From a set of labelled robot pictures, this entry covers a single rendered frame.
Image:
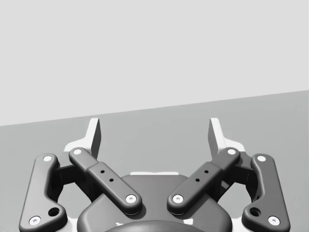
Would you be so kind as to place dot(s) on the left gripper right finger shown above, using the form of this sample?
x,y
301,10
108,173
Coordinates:
x,y
229,166

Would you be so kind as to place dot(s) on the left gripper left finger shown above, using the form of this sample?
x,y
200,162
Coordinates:
x,y
79,166

